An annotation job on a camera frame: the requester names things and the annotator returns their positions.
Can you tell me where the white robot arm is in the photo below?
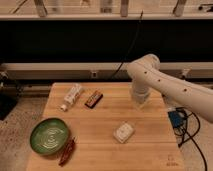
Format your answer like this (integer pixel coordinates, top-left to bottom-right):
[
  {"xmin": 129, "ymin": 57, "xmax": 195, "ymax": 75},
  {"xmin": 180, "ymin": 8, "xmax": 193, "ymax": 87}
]
[{"xmin": 127, "ymin": 54, "xmax": 213, "ymax": 123}]

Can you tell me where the brown chocolate bar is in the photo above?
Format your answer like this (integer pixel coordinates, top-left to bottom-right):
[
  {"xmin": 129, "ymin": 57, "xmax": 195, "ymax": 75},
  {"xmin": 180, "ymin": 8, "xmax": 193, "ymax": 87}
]
[{"xmin": 85, "ymin": 91, "xmax": 103, "ymax": 109}]

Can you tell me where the translucent plastic cup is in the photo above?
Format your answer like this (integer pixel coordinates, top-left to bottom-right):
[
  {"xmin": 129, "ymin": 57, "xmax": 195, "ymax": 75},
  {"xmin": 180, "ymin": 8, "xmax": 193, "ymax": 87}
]
[{"xmin": 133, "ymin": 99, "xmax": 148, "ymax": 109}]

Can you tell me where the white plastic bottle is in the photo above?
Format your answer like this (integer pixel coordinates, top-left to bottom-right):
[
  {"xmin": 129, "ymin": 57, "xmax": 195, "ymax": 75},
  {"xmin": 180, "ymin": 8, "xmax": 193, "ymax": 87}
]
[{"xmin": 60, "ymin": 83, "xmax": 83, "ymax": 111}]

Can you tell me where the white square packet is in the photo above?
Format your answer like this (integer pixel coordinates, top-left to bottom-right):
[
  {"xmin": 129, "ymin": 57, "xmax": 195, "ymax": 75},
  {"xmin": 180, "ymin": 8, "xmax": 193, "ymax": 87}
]
[{"xmin": 113, "ymin": 122, "xmax": 135, "ymax": 143}]

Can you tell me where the blue connector box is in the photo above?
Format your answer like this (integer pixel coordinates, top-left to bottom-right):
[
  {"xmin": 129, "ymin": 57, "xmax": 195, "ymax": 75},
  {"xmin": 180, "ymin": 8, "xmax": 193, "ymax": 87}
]
[{"xmin": 168, "ymin": 111, "xmax": 183, "ymax": 128}]

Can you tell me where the black equipment at left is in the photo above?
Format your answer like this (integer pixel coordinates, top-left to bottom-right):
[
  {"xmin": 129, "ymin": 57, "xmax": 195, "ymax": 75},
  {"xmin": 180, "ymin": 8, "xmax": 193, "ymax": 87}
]
[{"xmin": 0, "ymin": 71, "xmax": 19, "ymax": 120}]

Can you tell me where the wall power outlet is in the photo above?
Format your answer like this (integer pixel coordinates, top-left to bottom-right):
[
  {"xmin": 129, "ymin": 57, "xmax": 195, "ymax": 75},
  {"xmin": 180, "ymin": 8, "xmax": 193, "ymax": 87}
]
[{"xmin": 91, "ymin": 71, "xmax": 98, "ymax": 79}]

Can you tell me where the black hanging cable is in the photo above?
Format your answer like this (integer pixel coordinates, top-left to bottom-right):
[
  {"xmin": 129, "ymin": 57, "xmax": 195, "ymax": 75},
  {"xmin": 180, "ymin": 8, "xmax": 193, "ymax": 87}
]
[{"xmin": 108, "ymin": 10, "xmax": 145, "ymax": 81}]

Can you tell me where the black floor cable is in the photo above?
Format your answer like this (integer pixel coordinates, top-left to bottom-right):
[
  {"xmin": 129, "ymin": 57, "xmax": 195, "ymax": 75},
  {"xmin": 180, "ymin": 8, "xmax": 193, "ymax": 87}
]
[{"xmin": 173, "ymin": 107, "xmax": 209, "ymax": 171}]

